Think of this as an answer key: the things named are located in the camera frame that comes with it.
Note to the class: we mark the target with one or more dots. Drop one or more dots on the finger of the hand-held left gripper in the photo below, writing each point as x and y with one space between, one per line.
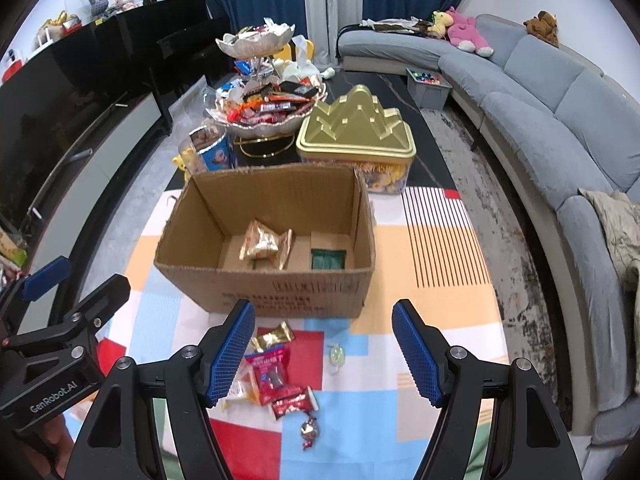
100 302
47 277

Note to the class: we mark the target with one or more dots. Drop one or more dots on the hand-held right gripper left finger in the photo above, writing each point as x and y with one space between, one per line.
230 350

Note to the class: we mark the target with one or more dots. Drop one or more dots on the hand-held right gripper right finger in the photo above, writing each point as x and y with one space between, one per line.
417 350

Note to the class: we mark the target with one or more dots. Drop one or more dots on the small gold snack packet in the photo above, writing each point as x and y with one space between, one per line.
272 337

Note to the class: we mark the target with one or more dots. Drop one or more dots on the white and yellow snack packet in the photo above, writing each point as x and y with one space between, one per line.
242 392

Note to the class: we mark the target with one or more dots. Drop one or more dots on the red snack packet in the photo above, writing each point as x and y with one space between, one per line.
270 372

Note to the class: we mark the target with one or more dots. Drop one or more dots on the pale green candy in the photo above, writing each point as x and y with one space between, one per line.
337 355

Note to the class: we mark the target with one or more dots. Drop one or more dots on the red and silver candy packet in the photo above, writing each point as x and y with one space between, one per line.
290 404

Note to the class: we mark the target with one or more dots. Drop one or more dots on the brown cardboard box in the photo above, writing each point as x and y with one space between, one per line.
300 290

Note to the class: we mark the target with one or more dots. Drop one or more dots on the foil candy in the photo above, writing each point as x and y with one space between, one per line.
309 432

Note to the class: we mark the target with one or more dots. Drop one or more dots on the pile of wrapped snacks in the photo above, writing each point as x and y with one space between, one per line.
270 102

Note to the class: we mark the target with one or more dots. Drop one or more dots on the person's left hand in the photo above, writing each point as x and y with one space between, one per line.
50 437

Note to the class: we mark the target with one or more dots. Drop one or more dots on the printed paper box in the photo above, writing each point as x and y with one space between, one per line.
12 247

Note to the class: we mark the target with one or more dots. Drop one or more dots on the large gold foil snack bag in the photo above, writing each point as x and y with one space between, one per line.
260 242

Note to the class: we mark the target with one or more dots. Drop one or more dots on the colourful patchwork tablecloth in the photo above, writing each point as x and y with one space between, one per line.
440 240

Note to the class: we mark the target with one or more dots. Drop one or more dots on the narrow gold foil snack bag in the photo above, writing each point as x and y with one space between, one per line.
285 250

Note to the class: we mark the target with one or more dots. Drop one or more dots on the dark green flat packet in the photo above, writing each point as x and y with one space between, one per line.
327 258

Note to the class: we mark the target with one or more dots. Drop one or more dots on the black flat television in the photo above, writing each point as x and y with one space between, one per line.
40 125

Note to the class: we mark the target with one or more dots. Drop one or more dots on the yellow bear figurine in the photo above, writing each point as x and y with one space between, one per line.
179 164

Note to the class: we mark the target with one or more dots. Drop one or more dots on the grey tv console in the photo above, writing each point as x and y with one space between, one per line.
115 130

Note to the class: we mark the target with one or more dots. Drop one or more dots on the grey patterned rug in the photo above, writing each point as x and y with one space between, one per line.
500 200

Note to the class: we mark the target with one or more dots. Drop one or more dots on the clear snack jar blue label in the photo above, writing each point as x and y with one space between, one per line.
215 152

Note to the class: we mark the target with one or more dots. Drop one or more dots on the white and red gadget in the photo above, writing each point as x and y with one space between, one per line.
12 62

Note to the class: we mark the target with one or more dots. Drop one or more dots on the silver tiered snack dish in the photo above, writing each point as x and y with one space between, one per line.
260 129

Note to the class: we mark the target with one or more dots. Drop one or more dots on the gold mountain lid snack container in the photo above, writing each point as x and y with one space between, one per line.
355 130

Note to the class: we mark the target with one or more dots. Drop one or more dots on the beige quilted jacket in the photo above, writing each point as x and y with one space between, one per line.
620 230

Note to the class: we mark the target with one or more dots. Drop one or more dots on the grey storage bin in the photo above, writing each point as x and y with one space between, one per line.
430 95

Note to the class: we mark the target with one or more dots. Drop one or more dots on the gold and white ornament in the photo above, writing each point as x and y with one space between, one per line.
60 22

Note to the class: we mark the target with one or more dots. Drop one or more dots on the grey corner sofa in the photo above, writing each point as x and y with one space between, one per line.
540 110

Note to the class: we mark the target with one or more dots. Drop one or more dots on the grey bunny plush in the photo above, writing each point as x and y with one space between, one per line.
99 4

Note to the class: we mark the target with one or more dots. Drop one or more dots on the black upright piano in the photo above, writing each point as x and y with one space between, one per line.
165 25

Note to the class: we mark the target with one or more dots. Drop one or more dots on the pink doll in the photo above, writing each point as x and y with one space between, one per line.
125 1

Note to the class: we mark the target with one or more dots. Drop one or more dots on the white plastic bag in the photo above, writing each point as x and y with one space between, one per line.
302 70

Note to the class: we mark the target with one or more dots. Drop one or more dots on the small heap of candies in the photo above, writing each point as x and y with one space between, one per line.
252 31

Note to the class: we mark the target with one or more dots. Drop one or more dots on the yellow plastic chair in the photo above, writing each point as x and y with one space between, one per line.
307 47

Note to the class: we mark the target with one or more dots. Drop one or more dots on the pink plush toy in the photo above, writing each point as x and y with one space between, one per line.
465 30

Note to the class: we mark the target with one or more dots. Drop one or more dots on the clothes heap on sofa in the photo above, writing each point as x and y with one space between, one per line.
395 25

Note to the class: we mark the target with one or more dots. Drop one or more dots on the yellow plush toy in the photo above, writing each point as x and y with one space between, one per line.
442 21

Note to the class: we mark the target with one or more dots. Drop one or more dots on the brown plush toy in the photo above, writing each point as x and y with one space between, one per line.
542 25

